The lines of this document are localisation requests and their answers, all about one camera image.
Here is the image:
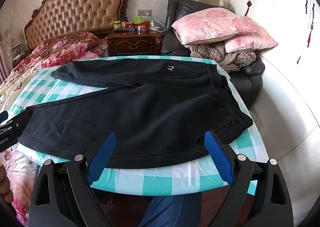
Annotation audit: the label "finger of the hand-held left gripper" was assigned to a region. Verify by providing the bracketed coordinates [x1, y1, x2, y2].
[5, 112, 32, 134]

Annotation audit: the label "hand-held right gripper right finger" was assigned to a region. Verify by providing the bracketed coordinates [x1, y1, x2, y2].
[204, 129, 293, 227]

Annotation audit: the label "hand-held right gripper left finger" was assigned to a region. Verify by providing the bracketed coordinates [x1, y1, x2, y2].
[29, 132, 117, 227]

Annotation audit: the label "black pants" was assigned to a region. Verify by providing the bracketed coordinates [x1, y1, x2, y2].
[17, 58, 254, 170]

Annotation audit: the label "person's left hand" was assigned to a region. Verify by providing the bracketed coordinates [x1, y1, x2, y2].
[0, 163, 14, 204]

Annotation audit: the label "pink floral bed sheet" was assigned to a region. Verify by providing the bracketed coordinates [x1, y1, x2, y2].
[0, 146, 40, 220]

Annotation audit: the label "teal checked tablecloth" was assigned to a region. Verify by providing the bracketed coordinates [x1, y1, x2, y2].
[7, 56, 269, 196]

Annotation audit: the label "pink curtain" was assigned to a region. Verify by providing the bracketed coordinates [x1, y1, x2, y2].
[0, 49, 13, 85]

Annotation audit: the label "person's jeans leg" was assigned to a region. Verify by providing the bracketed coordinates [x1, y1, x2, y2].
[139, 192, 203, 227]

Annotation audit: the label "black leather armchair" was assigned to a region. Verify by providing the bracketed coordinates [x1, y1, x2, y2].
[160, 0, 265, 107]

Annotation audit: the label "red floral quilt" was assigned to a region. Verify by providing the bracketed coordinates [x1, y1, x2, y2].
[0, 31, 109, 110]

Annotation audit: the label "plaid blanket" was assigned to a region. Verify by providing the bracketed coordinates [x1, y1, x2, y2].
[184, 41, 259, 72]

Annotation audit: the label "tufted leather bed headboard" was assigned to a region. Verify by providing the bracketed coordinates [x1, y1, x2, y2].
[24, 0, 130, 50]

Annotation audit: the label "small pink floral pillow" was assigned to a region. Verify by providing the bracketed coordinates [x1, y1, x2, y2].
[224, 32, 279, 53]

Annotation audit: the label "dark wooden nightstand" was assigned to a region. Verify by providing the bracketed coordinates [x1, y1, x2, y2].
[105, 29, 164, 56]

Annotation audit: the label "large pink floral pillow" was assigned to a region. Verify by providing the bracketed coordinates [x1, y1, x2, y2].
[171, 7, 258, 45]

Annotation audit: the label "white wardrobe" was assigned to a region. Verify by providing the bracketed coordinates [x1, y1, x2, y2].
[229, 0, 320, 225]

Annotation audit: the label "red tassel ornament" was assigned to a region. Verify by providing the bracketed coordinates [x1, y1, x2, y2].
[307, 24, 314, 47]

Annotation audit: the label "white charging cable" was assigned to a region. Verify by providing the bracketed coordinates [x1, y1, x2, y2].
[150, 18, 165, 30]

